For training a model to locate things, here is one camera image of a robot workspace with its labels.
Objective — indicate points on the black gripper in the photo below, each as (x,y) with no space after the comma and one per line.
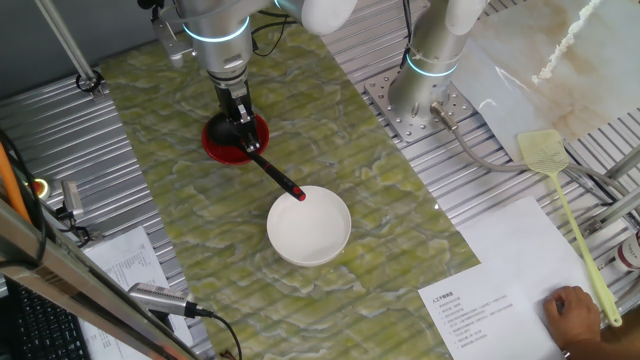
(232,95)

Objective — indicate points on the black ladle with red tip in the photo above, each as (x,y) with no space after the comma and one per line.
(280,180)

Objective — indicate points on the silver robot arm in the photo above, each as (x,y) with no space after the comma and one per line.
(222,50)

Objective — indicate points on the person's bare forearm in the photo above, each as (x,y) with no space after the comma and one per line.
(600,351)

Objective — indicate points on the red bowl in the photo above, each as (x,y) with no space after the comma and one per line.
(220,155)

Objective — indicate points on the white bowl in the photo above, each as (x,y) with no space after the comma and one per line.
(310,230)

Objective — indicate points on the person's bare hand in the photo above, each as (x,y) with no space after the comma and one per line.
(572,315)

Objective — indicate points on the green marble pattern mat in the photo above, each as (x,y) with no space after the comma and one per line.
(225,280)

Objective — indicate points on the black rod base clamp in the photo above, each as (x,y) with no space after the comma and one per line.
(90,82)

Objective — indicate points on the paper with dense printed table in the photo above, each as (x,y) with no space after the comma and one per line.
(125,260)

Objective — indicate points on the thin metal rod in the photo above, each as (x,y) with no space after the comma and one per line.
(65,40)

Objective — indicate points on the orange pole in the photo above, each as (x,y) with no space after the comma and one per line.
(10,185)

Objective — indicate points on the black keyboard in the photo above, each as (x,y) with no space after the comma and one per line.
(45,330)

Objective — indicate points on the yellow-green fly swatter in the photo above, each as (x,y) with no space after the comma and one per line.
(542,150)

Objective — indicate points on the blank white paper sheet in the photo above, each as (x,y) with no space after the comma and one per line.
(525,240)

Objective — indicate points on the paper with short text list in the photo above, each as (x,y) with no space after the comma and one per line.
(480,325)

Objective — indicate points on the beige marble pattern sheet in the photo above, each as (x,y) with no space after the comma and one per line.
(590,90)

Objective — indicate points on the aluminium profile bar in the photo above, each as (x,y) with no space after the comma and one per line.
(610,212)
(622,165)

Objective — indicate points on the red white can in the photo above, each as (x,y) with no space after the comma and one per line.
(629,252)

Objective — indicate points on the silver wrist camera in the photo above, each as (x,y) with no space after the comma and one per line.
(170,40)

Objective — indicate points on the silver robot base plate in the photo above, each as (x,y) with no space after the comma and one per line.
(380,95)

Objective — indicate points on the small grey camera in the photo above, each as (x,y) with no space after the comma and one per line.
(72,197)

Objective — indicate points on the silver finned camera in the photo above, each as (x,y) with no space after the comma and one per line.
(160,298)

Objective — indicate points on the small camera mount clamp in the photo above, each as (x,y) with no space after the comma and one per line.
(75,227)

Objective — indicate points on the aluminium frame bar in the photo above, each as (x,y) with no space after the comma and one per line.
(50,260)

